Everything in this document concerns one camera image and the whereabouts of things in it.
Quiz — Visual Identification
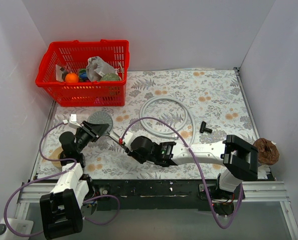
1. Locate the grey shower head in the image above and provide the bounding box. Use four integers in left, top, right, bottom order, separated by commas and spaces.
87, 111, 126, 150

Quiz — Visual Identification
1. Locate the grey shower hose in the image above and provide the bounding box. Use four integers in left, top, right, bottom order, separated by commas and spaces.
139, 96, 196, 166

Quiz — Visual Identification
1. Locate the black pipe fitting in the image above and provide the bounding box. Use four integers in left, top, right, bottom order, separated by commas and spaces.
199, 121, 213, 134

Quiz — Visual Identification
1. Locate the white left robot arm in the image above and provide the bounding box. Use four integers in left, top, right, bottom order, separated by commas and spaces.
40, 121, 110, 240

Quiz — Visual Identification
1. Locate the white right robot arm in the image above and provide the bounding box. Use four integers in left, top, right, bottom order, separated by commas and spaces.
119, 133, 258, 199

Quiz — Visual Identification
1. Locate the brown tape roll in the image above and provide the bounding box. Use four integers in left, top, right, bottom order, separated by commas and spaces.
49, 147, 63, 171

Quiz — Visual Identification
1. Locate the green round fruit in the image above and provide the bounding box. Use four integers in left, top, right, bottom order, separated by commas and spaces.
100, 73, 122, 82

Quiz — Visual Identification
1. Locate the orange fruit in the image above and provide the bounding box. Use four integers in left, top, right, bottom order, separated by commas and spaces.
65, 73, 79, 84

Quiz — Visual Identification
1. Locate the floral table mat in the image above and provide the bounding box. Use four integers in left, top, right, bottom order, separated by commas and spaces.
38, 69, 257, 180

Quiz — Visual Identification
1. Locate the crumpled grey paper bag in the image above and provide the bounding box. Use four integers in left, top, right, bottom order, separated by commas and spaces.
86, 56, 116, 82

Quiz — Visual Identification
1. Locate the red plastic basket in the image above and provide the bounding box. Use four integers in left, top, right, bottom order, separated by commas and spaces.
35, 39, 130, 107

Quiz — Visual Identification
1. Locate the white box device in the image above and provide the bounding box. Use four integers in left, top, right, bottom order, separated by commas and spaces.
0, 217, 34, 240

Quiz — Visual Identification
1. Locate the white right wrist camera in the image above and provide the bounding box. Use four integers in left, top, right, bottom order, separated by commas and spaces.
119, 132, 135, 148

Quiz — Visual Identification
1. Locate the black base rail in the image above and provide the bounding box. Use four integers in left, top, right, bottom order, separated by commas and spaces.
63, 178, 277, 212

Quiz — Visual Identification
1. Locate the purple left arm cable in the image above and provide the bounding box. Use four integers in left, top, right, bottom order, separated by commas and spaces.
4, 119, 121, 238

